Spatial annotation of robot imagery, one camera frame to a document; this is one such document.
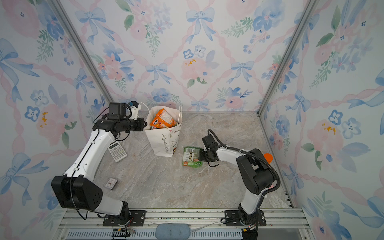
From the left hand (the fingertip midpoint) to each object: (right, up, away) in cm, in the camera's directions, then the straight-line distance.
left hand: (146, 121), depth 80 cm
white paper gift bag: (+9, -11, +4) cm, 14 cm away
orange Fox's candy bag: (+7, +1, +7) cm, 10 cm away
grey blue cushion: (+16, -51, -12) cm, 54 cm away
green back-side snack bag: (+23, -22, +15) cm, 35 cm away
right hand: (+30, -21, +16) cm, 40 cm away
